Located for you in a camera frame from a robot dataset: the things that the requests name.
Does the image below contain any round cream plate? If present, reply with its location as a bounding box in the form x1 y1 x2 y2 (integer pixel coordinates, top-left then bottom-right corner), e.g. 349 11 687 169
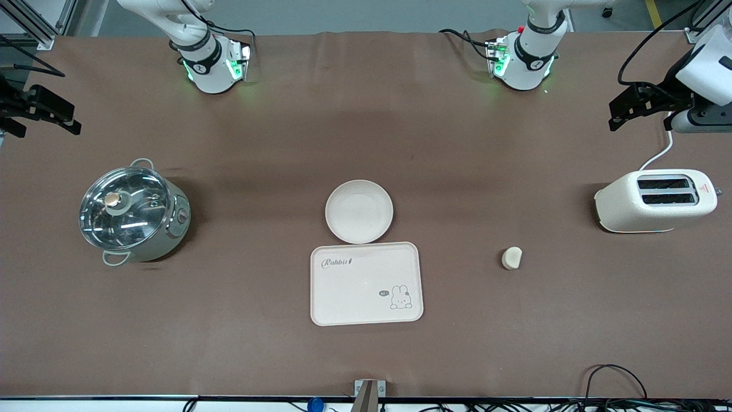
325 180 394 244

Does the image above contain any black arm base cable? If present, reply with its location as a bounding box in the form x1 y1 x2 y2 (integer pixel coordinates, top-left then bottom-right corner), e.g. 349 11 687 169
439 28 494 61
197 22 257 58

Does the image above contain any aluminium frame profile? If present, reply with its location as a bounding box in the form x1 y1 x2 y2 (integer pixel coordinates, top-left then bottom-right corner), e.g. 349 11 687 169
0 0 79 51
683 0 732 44

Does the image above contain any black right arm base cable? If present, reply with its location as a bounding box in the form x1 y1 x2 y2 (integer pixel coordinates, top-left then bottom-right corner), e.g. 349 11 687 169
197 22 257 58

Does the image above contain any glass pot lid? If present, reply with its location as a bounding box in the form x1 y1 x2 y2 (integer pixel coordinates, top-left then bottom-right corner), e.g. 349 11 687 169
79 166 172 250

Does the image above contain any grey metal camera bracket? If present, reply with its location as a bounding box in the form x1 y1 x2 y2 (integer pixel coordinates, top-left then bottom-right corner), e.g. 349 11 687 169
350 379 387 412

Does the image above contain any black left arm base cable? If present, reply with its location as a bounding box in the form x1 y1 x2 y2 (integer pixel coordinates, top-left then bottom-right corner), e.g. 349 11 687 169
439 28 494 61

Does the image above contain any black looped floor cable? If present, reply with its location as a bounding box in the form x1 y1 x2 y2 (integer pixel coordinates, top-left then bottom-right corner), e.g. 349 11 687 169
582 364 650 402

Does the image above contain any cream rabbit print tray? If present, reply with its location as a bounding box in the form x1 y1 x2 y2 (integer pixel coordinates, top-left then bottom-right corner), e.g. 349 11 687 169
310 241 424 327

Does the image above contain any brown table cover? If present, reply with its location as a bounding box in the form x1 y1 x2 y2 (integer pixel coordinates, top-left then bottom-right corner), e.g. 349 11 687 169
0 29 732 399

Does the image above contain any cream two-slot toaster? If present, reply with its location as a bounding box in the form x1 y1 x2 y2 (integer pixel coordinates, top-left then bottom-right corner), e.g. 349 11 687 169
594 169 723 234

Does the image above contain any black cable bundle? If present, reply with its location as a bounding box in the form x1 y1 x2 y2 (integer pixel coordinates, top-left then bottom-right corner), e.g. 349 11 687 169
400 398 732 412

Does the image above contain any pale green electric pot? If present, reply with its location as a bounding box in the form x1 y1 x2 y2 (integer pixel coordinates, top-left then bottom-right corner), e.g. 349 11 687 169
79 159 192 267

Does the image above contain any white toaster power cord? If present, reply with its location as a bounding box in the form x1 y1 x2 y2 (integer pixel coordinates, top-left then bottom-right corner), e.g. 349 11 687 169
639 112 676 171

